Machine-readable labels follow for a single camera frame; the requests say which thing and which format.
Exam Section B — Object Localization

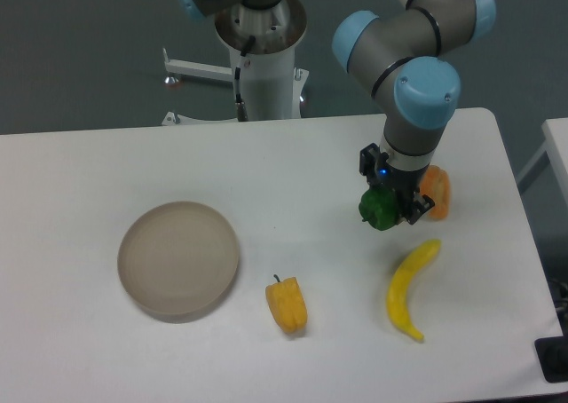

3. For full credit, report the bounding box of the yellow banana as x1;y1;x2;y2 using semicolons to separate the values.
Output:
385;239;442;343

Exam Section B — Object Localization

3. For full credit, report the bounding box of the white side table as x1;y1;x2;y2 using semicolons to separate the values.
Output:
516;117;567;201

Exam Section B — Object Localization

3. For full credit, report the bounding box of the black device at table edge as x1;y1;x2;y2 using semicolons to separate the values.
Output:
534;336;567;383

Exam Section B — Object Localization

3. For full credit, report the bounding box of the black cable on pedestal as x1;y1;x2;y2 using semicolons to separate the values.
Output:
233;36;256;122

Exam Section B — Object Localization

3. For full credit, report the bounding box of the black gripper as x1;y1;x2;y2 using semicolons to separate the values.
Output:
359;143;435;225

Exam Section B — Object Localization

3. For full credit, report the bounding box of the orange bread piece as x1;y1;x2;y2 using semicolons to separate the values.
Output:
420;165;452;220

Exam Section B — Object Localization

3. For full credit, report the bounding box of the yellow bell pepper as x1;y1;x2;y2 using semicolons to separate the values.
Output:
265;274;308;334

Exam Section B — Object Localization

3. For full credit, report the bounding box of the beige round plate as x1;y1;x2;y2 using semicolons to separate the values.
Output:
117;201;240;323

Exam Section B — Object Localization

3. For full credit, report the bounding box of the green bell pepper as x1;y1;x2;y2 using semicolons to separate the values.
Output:
359;186;399;231

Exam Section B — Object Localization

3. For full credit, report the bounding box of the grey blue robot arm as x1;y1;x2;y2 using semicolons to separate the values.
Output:
179;0;496;230

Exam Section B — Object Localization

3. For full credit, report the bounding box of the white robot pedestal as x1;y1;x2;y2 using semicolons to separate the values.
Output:
162;0;309;122

